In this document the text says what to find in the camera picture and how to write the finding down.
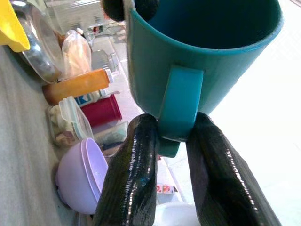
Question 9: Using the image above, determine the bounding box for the orange plastic bottle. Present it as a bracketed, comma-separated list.
[42, 68, 115, 106]

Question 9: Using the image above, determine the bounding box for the clear lidded food container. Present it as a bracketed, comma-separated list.
[46, 96, 95, 148]

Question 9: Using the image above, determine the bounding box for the teal mug with rabbit print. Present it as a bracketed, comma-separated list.
[126, 0, 283, 158]

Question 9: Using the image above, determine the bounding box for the white kitchen appliance with display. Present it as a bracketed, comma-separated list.
[154, 157, 200, 226]

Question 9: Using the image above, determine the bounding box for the clear bag of bread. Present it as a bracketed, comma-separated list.
[61, 27, 93, 80]

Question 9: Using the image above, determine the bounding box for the yellow plastic bowl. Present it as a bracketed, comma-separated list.
[0, 0, 31, 53]

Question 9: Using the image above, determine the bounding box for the blue white carton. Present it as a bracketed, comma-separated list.
[74, 90, 120, 108]

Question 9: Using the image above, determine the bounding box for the small steel bowl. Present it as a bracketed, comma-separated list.
[10, 0, 63, 85]

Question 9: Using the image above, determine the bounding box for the purple plastic bowl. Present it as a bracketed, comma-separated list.
[55, 137, 109, 215]
[81, 137, 109, 203]

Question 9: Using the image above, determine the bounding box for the red plastic canister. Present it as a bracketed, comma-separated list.
[80, 94, 123, 128]

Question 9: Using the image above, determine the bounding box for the clear plastic organizer box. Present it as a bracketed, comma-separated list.
[46, 0, 105, 32]

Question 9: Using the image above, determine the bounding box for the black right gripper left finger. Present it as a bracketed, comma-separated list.
[91, 113, 158, 226]

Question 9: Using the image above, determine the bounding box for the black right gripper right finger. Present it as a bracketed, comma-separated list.
[185, 112, 283, 226]

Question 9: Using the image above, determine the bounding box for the pale green white tube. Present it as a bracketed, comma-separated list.
[93, 121, 129, 146]

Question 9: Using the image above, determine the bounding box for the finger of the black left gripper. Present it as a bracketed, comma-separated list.
[102, 0, 127, 23]
[134, 0, 160, 21]

